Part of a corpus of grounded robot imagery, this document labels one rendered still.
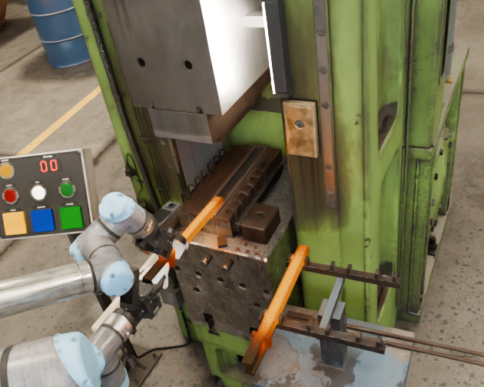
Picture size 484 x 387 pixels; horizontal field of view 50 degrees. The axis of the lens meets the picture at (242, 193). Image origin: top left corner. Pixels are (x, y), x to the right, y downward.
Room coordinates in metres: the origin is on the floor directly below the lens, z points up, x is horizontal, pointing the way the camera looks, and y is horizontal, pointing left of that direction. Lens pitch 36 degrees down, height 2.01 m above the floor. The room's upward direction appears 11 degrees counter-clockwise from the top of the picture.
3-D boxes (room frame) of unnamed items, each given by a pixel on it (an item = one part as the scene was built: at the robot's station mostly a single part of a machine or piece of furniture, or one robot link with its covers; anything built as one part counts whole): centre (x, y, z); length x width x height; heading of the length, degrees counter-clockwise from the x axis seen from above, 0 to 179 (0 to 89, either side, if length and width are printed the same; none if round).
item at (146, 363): (1.55, 0.65, 0.05); 0.22 x 0.22 x 0.09; 57
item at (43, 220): (1.42, 0.67, 1.01); 0.07 x 0.05 x 0.07; 82
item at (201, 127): (1.49, 0.03, 1.32); 0.42 x 0.20 x 0.10; 147
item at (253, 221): (1.27, -0.04, 0.95); 0.12 x 0.08 x 0.06; 147
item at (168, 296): (1.61, 0.38, 0.36); 0.09 x 0.07 x 0.12; 57
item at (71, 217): (1.41, 0.57, 1.01); 0.07 x 0.05 x 0.07; 82
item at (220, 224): (1.49, 0.03, 0.96); 0.42 x 0.20 x 0.09; 147
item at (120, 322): (0.90, 0.37, 1.00); 0.08 x 0.05 x 0.08; 58
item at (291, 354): (0.89, -0.18, 0.71); 0.40 x 0.30 x 0.02; 61
